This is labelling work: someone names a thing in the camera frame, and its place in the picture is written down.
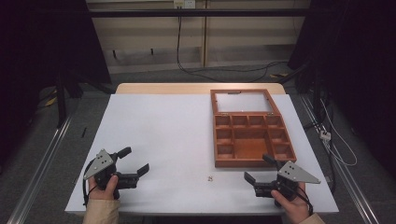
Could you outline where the person's left hand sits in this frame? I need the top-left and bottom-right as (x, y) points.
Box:
(87, 175), (120, 202)

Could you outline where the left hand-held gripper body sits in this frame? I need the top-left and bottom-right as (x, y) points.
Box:
(83, 148), (140, 201)

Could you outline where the brown wooden compartment box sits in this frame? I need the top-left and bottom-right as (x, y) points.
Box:
(209, 89), (298, 169)

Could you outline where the aluminium floor rail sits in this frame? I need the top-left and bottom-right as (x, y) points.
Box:
(7, 116), (74, 224)
(298, 92), (382, 224)

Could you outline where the person's right hand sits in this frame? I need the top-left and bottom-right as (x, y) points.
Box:
(270, 181), (313, 224)

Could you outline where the right hand-held gripper black cable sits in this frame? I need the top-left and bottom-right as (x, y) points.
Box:
(284, 183), (314, 217)

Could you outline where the black metal stand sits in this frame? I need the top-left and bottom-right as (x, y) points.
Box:
(55, 69), (82, 129)

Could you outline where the long black floor cable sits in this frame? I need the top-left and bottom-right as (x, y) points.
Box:
(176, 14), (289, 84)

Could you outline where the white wall socket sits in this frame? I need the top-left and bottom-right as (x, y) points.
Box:
(173, 0), (197, 9)

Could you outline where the dark curtain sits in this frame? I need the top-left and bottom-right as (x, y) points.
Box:
(0, 0), (112, 169)
(287, 0), (396, 178)

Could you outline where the black horizontal metal bar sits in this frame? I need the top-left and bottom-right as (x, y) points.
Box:
(87, 8), (313, 19)

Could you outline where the hand-held gripper black cable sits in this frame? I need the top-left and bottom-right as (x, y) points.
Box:
(284, 183), (314, 217)
(81, 160), (95, 207)

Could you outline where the left hand-held gripper black cable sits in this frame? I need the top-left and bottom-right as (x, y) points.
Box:
(81, 160), (95, 207)

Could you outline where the thin white cable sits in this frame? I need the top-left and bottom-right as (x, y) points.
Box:
(319, 98), (359, 167)

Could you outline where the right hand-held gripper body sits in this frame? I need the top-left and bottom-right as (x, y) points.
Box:
(253, 160), (322, 208)

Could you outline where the white table sheet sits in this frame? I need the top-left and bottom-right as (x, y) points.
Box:
(64, 93), (340, 217)

